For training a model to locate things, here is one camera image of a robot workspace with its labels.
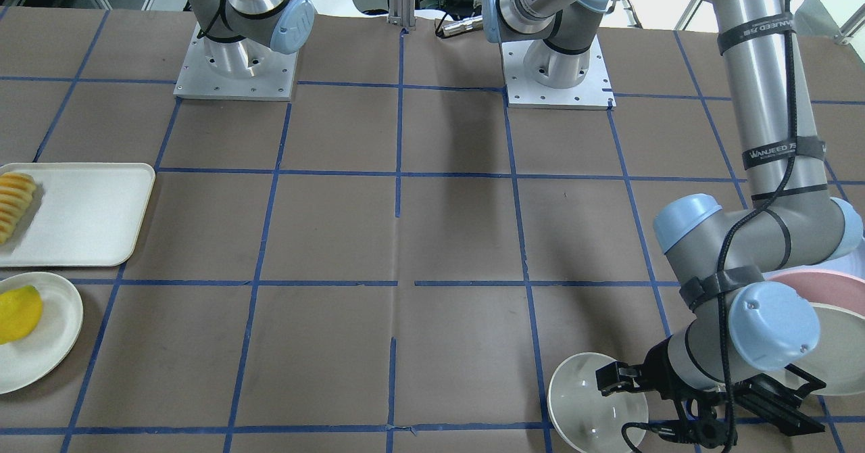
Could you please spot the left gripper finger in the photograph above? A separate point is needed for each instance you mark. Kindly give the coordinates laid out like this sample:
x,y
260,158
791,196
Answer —
x,y
618,377
696,424

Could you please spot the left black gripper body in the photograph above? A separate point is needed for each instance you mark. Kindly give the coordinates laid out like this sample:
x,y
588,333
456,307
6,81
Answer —
x,y
661,374

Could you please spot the white bowl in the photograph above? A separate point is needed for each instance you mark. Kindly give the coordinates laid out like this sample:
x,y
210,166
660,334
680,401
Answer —
x,y
582,416

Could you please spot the yellow lemon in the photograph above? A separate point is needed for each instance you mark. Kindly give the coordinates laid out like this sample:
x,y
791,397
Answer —
x,y
21,311

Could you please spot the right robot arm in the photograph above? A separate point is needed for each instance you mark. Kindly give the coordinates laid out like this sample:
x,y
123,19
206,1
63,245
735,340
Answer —
x,y
238,36

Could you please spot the black dish rack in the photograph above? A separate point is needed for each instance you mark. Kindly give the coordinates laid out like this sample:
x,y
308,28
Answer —
x,y
777,404

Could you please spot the cream plate in rack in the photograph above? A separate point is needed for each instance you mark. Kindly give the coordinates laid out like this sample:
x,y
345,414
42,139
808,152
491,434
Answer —
x,y
838,360

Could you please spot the pink plate in rack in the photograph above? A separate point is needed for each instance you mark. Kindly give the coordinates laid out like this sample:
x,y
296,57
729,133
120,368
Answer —
x,y
826,286

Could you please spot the light blue plate in rack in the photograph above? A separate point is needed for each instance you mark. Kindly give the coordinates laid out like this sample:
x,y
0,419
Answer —
x,y
851,264

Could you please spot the white rectangular tray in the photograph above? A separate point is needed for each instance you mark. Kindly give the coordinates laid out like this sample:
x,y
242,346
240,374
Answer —
x,y
84,214

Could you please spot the cream round plate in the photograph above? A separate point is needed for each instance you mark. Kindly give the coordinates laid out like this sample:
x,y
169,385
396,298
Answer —
x,y
29,359

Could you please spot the sliced yellow bread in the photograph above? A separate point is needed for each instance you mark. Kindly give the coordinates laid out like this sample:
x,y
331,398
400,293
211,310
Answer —
x,y
17,193

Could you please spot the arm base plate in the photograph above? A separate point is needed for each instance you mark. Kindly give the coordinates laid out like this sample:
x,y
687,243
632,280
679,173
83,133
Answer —
x,y
236,78
539,78

